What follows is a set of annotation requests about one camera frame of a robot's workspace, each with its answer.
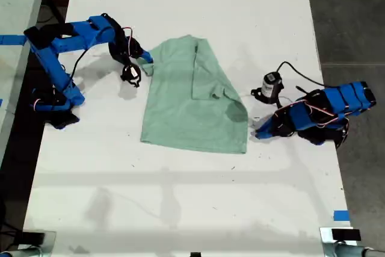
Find camera's black cable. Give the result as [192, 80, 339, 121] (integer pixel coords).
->
[69, 45, 105, 89]
[276, 61, 327, 87]

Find short blue tape strip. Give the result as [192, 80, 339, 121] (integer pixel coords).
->
[333, 209, 351, 222]

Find pale green T-shirt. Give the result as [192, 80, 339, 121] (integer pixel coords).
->
[140, 34, 249, 155]

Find small black box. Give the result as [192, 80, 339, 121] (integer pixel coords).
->
[21, 231, 46, 244]
[331, 228, 362, 242]

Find gripper's black camera box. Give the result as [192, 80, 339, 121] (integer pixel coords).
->
[120, 63, 142, 88]
[251, 72, 285, 105]

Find long blue tape strip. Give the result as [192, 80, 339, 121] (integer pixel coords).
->
[0, 34, 28, 46]

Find metal table bracket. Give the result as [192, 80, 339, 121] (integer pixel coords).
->
[319, 226, 366, 257]

